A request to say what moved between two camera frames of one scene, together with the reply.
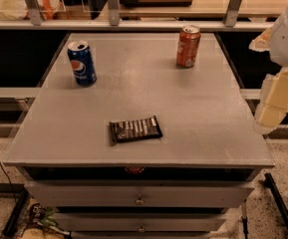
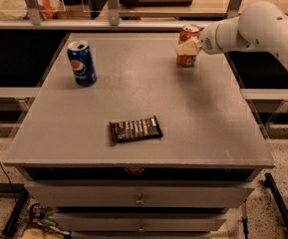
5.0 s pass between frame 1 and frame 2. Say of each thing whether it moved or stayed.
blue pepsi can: stayed
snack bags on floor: stayed
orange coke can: stayed
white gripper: moved
